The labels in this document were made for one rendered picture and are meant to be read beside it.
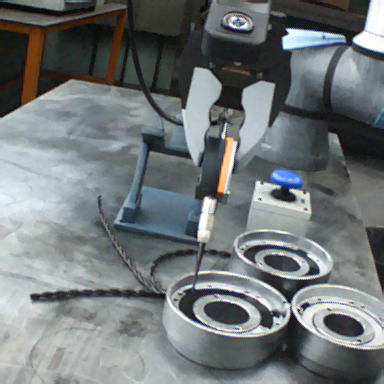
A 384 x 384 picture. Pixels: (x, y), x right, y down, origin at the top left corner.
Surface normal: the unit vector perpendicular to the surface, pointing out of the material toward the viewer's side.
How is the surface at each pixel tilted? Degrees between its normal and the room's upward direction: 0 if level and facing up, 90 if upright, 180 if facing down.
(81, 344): 0
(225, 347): 90
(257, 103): 90
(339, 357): 90
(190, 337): 90
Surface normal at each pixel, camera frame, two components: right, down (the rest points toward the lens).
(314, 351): -0.63, 0.17
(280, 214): -0.14, 0.33
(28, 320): 0.18, -0.92
